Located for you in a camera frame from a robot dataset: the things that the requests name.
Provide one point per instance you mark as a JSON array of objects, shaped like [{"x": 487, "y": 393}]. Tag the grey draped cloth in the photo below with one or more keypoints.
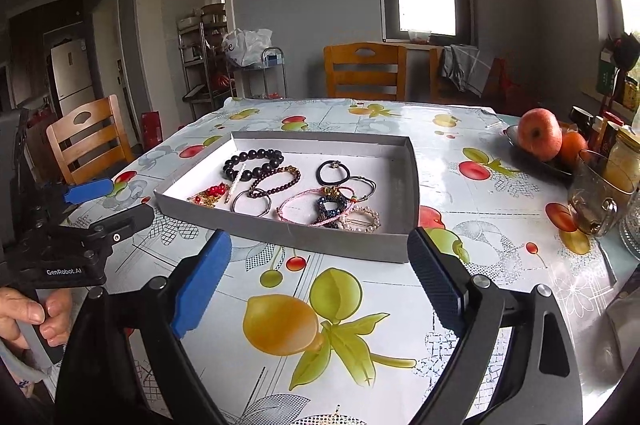
[{"x": 465, "y": 65}]

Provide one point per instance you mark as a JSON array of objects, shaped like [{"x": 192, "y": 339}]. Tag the person's left hand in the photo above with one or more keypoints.
[{"x": 22, "y": 310}]

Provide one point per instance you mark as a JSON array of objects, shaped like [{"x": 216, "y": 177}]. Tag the silver refrigerator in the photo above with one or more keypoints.
[{"x": 72, "y": 77}]

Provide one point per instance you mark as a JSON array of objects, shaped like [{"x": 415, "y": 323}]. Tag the grey shallow cardboard box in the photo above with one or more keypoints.
[{"x": 390, "y": 185}]

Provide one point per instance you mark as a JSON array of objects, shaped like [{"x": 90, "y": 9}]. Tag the blue and white box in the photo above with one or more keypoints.
[{"x": 272, "y": 56}]

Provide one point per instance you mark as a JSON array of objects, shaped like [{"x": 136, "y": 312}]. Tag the small metal cart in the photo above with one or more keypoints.
[{"x": 260, "y": 80}]

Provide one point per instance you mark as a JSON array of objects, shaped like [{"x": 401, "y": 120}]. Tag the cut crystal glass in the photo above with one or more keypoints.
[{"x": 631, "y": 230}]

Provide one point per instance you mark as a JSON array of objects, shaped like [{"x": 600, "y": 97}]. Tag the silver bangle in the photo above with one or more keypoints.
[{"x": 235, "y": 200}]

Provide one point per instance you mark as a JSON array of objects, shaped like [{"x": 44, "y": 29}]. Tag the red bag by chair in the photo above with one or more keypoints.
[{"x": 507, "y": 82}]

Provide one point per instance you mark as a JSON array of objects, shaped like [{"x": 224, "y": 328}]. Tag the wooden chair with draped cloth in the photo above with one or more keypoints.
[{"x": 436, "y": 80}]

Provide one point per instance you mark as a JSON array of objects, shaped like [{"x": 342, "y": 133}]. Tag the red apple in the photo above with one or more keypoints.
[{"x": 539, "y": 134}]

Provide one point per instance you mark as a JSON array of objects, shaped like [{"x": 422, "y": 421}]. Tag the green box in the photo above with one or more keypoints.
[{"x": 607, "y": 78}]

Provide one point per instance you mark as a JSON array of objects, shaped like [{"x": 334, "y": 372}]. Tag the metal shelf rack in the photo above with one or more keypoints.
[{"x": 200, "y": 55}]

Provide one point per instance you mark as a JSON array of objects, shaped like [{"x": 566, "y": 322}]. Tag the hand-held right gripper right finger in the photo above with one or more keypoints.
[{"x": 435, "y": 275}]

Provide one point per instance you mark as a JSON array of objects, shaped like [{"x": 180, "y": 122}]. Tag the fruit print tablecloth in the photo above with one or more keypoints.
[{"x": 500, "y": 225}]

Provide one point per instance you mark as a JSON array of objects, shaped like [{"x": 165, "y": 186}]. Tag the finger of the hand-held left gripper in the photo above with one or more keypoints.
[
  {"x": 127, "y": 221},
  {"x": 90, "y": 192}
]

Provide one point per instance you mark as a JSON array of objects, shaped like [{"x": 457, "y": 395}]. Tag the white plastic bag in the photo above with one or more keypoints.
[{"x": 247, "y": 47}]

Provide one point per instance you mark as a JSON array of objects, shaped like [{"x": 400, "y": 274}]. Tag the glass jar with yellow contents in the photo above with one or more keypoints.
[{"x": 625, "y": 155}]

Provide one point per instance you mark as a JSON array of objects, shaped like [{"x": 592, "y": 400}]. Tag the orange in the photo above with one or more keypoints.
[{"x": 574, "y": 148}]

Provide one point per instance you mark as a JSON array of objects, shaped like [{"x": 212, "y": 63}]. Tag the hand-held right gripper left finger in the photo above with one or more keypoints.
[{"x": 202, "y": 290}]

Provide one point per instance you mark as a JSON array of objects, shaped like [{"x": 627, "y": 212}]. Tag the red carton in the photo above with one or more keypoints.
[{"x": 151, "y": 130}]

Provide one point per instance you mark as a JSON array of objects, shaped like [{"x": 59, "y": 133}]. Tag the dark flower bouquet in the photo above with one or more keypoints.
[{"x": 624, "y": 50}]

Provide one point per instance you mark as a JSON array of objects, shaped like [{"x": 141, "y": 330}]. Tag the glass mug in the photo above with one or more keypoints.
[{"x": 595, "y": 200}]

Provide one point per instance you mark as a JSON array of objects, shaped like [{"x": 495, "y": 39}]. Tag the wooden chair with oval cutout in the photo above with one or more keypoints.
[
  {"x": 365, "y": 72},
  {"x": 87, "y": 140}
]

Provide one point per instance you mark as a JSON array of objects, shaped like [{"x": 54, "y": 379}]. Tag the dark fruit plate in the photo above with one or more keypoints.
[{"x": 515, "y": 142}]

